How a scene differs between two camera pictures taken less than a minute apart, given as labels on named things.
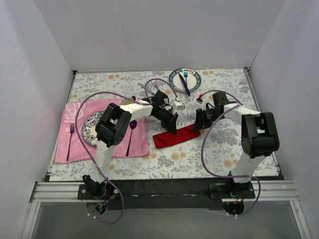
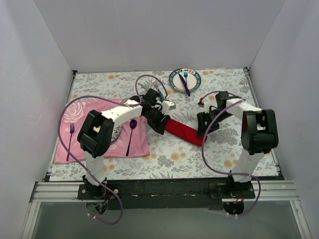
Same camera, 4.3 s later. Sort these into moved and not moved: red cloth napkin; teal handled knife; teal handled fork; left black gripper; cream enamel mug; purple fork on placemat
Moved: left black gripper; red cloth napkin
Not moved: cream enamel mug; teal handled knife; purple fork on placemat; teal handled fork
